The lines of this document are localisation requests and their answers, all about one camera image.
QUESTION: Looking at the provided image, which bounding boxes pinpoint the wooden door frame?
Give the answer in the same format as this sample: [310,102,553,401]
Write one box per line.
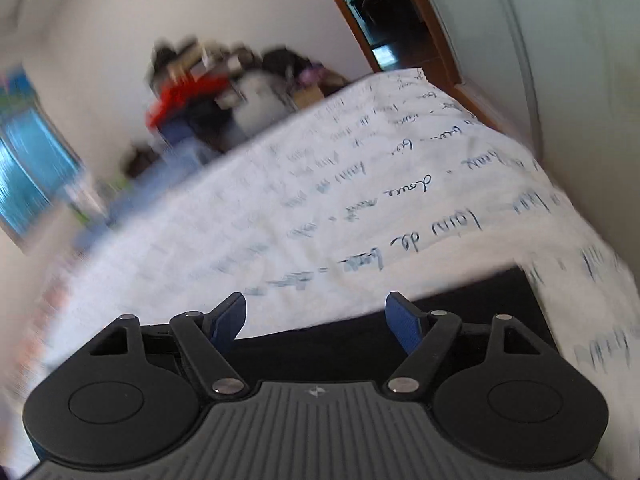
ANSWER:
[333,0,506,131]

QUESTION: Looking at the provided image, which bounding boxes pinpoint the sliding wardrobe door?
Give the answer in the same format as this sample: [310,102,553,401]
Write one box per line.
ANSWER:
[431,0,639,268]

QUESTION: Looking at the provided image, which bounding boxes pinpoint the black pants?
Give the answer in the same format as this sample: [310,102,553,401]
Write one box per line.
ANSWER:
[224,266,556,386]

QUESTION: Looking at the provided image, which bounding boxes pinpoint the window frame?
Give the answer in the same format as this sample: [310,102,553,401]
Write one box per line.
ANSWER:
[1,66,82,245]

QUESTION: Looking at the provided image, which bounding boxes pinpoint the white script-printed quilt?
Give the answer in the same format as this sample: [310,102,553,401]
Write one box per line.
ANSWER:
[6,70,639,479]

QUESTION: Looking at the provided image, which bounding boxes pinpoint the red knit garment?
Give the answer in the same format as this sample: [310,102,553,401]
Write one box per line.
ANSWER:
[145,76,231,130]

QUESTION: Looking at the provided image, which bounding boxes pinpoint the pile of clothes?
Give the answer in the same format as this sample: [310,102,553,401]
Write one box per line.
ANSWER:
[122,36,349,179]

